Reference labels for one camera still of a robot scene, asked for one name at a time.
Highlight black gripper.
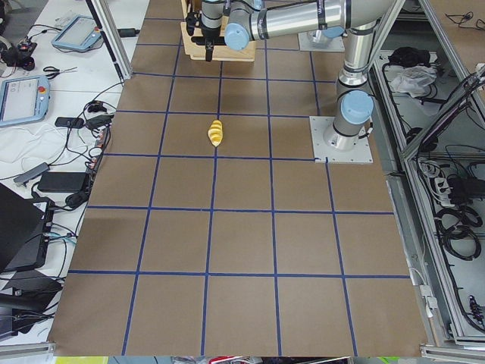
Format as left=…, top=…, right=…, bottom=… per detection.
left=185, top=11, right=221, bottom=38

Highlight wooden drawer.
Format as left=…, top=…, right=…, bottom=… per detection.
left=180, top=22, right=229, bottom=61

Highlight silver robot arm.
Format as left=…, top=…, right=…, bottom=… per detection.
left=307, top=27, right=345, bottom=46
left=183, top=1, right=389, bottom=89

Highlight light wooden drawer cabinet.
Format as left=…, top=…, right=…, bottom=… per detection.
left=182, top=1, right=255, bottom=62

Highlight far blue teach pendant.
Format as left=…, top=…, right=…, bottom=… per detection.
left=51, top=15, right=102, bottom=52

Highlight blue teach pendant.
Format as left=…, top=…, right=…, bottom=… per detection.
left=51, top=15, right=102, bottom=52
left=1, top=75, right=50, bottom=127

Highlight yellow toy bread roll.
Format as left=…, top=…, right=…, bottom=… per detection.
left=208, top=120, right=224, bottom=147

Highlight black scissors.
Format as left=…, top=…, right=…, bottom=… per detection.
left=42, top=66, right=77, bottom=80

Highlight near blue teach pendant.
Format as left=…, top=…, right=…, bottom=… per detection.
left=1, top=75, right=50, bottom=127

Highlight black power adapter brick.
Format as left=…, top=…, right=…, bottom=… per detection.
left=38, top=171, right=86, bottom=193

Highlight grey usb hub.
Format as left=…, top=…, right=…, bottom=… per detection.
left=14, top=162, right=50, bottom=186

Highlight crumpled white cloth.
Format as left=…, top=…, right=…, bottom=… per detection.
left=390, top=66, right=437, bottom=97

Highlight black laptop computer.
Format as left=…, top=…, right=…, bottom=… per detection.
left=1, top=185, right=53, bottom=273

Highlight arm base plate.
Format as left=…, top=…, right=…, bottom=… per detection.
left=298, top=32, right=345, bottom=53
left=309, top=116, right=373, bottom=165

